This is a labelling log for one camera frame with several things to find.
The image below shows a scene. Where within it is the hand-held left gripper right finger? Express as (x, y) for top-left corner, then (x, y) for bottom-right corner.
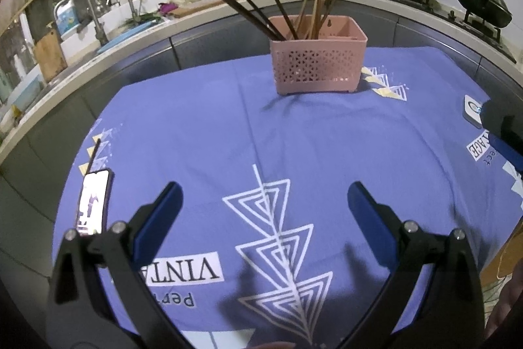
(338, 181), (485, 349)

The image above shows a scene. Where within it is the small wooden cutting board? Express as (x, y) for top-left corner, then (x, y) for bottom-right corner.
(33, 28), (68, 83)

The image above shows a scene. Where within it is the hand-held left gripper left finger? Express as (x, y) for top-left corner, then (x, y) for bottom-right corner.
(46, 181), (184, 349)

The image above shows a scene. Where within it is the smartphone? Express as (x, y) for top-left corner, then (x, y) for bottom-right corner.
(76, 168), (114, 238)

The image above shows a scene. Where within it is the black wok with lid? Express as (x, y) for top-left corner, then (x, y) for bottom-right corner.
(453, 0), (513, 28)

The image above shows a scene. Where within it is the white jug with blue label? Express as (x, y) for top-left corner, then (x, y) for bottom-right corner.
(54, 0), (79, 37)

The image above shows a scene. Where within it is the blue printed tablecloth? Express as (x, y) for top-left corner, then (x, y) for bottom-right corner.
(51, 46), (523, 349)

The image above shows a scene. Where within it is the small white device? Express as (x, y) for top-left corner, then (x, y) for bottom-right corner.
(464, 95), (491, 129)

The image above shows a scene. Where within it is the kitchen counter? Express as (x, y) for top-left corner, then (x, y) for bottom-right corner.
(0, 0), (523, 166)

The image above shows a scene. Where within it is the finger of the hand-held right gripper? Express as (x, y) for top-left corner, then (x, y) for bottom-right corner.
(480, 99), (523, 172)

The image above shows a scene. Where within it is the pink perforated utensil holder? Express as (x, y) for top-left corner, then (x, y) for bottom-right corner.
(269, 14), (368, 96)

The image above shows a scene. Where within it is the metal faucet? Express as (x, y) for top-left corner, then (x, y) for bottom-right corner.
(97, 0), (139, 23)
(55, 0), (110, 47)

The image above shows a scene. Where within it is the gas stove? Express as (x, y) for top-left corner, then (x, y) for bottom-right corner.
(362, 0), (519, 64)

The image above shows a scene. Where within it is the reddish cloth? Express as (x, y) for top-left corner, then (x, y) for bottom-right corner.
(484, 277), (523, 339)

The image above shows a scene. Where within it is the thin dark chopstick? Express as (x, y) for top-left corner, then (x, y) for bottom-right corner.
(84, 137), (102, 175)

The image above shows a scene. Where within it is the blue tray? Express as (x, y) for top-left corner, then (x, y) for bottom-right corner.
(97, 22), (151, 54)

